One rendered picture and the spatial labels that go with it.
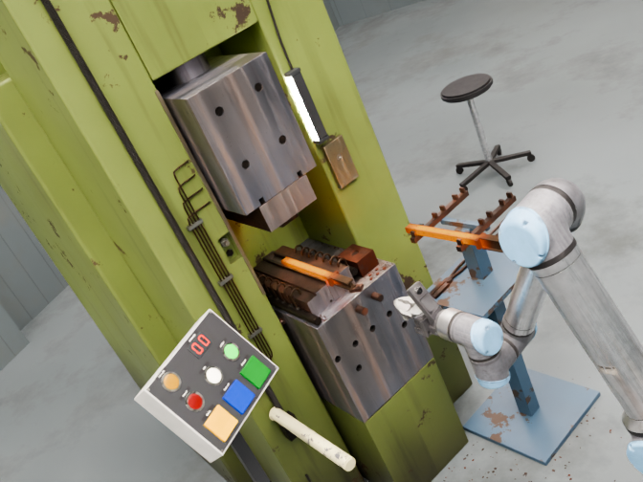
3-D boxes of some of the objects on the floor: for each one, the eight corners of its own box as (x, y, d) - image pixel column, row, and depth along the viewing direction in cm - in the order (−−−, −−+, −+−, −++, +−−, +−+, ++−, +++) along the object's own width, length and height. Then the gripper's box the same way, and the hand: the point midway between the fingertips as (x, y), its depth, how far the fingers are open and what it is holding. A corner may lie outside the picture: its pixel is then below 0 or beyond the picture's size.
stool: (540, 145, 483) (515, 56, 454) (529, 185, 444) (501, 90, 415) (463, 160, 511) (435, 76, 482) (446, 198, 472) (415, 110, 443)
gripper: (441, 345, 199) (391, 325, 216) (462, 326, 203) (411, 308, 220) (432, 322, 196) (382, 304, 213) (453, 303, 199) (402, 286, 216)
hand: (396, 299), depth 214 cm, fingers closed
